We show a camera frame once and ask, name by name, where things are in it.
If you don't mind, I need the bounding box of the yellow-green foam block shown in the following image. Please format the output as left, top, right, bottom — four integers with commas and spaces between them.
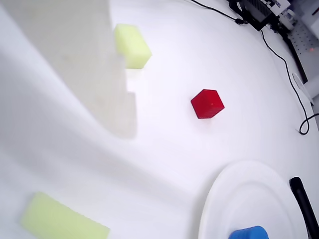
20, 191, 111, 239
114, 23, 153, 69

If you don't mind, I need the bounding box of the black cable with loop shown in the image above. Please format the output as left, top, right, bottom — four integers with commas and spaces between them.
260, 29, 319, 135

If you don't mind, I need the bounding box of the grey perforated board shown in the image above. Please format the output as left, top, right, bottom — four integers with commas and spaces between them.
286, 22, 319, 84

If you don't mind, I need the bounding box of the white dish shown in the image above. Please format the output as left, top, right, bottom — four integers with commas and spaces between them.
198, 160, 312, 239

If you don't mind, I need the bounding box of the black cable with plug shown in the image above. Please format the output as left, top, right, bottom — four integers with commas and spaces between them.
191, 0, 246, 25

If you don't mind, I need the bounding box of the black and silver device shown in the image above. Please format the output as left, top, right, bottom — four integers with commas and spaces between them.
228, 0, 292, 32

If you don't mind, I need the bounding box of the black bar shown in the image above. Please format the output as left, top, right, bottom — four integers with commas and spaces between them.
289, 176, 319, 239

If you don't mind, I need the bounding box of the red cube block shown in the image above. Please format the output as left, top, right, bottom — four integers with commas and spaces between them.
190, 89, 225, 120

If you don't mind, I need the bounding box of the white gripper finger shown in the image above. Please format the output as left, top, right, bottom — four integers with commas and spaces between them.
0, 0, 138, 152

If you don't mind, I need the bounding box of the blue ribbed cylinder block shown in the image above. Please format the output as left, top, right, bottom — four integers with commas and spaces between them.
228, 225, 270, 239

